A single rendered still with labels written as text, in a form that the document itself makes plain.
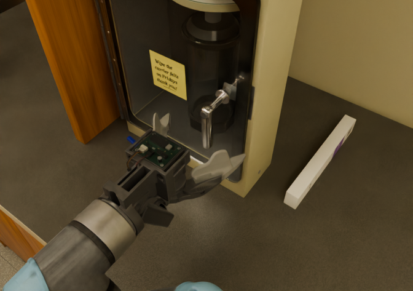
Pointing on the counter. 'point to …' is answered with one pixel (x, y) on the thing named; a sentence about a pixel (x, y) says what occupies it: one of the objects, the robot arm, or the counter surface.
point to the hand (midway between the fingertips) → (206, 135)
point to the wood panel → (74, 52)
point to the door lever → (207, 131)
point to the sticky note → (168, 74)
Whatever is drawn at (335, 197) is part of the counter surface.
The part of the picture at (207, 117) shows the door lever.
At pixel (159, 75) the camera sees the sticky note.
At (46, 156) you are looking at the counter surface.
